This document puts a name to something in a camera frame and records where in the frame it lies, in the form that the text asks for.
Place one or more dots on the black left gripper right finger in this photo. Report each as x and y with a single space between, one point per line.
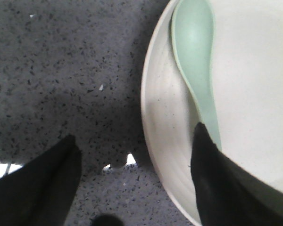
226 194

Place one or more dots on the light green spoon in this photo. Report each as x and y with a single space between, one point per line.
192 34

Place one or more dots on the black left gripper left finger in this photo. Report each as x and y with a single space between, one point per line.
42 191

